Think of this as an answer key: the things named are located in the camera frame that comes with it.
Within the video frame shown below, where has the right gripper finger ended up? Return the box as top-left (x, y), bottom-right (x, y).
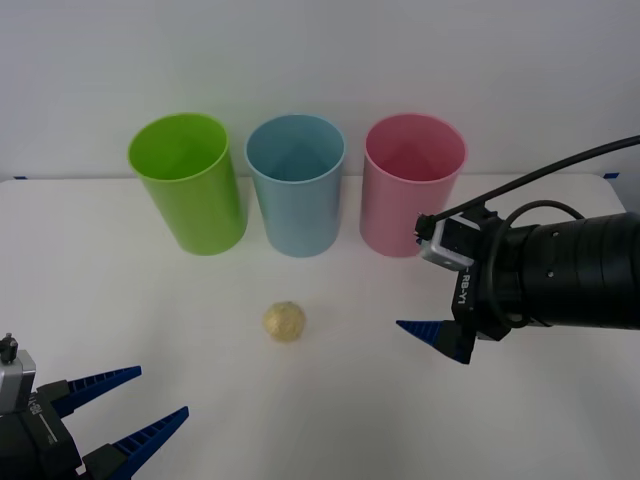
top-left (396, 318), bottom-right (477, 367)

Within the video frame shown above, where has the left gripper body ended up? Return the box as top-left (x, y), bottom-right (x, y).
top-left (0, 393), bottom-right (82, 480)

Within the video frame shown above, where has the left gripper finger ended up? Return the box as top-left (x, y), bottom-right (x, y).
top-left (38, 365), bottom-right (143, 420)
top-left (81, 405), bottom-right (190, 480)

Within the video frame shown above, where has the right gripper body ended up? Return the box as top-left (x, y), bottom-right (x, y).
top-left (451, 227), bottom-right (532, 344)

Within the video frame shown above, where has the yellow ball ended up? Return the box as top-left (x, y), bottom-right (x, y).
top-left (262, 300), bottom-right (307, 343)

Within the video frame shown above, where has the pink plastic bin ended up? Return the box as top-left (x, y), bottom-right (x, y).
top-left (358, 113), bottom-right (469, 259)

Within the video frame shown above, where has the pale blue plastic bin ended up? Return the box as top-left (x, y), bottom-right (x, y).
top-left (244, 114), bottom-right (347, 259)

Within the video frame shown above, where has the green plastic bin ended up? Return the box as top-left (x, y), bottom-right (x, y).
top-left (127, 112), bottom-right (249, 257)

